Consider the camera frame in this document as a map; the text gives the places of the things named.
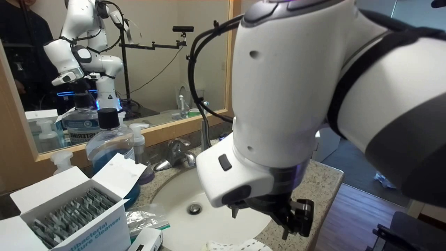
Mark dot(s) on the crumpled white paper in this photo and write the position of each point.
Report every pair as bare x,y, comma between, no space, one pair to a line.
384,181

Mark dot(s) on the row of grey packets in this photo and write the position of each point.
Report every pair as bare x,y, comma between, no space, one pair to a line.
71,216

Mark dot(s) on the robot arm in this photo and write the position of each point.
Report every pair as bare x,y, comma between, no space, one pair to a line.
296,87

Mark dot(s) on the small white pump bottle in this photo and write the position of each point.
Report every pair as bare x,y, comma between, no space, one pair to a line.
139,143

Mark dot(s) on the wood framed wall mirror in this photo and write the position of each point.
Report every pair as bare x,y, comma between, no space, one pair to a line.
156,69

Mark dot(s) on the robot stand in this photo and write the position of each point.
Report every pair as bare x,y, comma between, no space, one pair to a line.
411,233

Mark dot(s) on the white patterned towel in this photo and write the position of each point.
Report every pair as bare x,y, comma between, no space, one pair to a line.
240,246

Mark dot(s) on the white oval sink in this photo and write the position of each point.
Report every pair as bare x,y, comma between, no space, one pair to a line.
181,216

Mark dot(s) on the chrome faucet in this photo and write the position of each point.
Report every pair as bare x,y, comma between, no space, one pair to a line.
177,155

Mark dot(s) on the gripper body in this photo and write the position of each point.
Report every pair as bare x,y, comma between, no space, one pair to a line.
270,205

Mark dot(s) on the small white carton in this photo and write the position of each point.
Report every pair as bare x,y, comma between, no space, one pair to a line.
148,240

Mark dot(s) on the open white cardboard box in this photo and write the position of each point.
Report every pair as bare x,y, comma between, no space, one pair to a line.
52,195

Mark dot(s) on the blue mouthwash bottle black cap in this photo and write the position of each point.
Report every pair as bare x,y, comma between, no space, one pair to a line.
109,146

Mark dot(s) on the clear plastic wrapper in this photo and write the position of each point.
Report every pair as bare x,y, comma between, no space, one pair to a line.
146,218

